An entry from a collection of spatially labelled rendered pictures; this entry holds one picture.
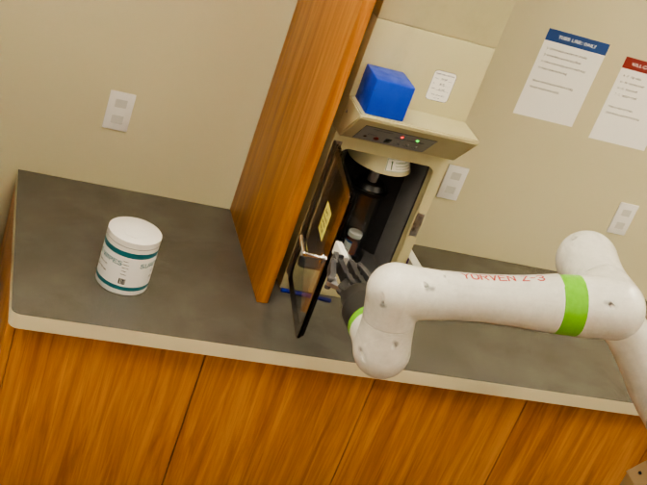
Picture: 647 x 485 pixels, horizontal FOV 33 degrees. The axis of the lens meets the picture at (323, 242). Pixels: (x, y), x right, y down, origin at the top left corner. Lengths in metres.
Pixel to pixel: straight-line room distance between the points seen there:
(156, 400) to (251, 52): 0.99
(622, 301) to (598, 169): 1.50
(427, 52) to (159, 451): 1.20
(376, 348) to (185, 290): 0.86
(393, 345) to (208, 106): 1.28
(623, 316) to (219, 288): 1.13
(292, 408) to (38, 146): 1.01
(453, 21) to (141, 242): 0.91
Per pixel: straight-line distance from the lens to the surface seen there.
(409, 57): 2.66
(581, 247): 2.21
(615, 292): 2.09
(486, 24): 2.70
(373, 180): 2.88
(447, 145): 2.70
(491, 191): 3.44
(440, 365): 2.84
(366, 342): 2.01
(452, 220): 3.44
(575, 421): 3.11
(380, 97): 2.56
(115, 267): 2.62
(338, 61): 2.54
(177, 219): 3.05
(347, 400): 2.81
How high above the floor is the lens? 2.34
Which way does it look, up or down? 26 degrees down
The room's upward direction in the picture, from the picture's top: 21 degrees clockwise
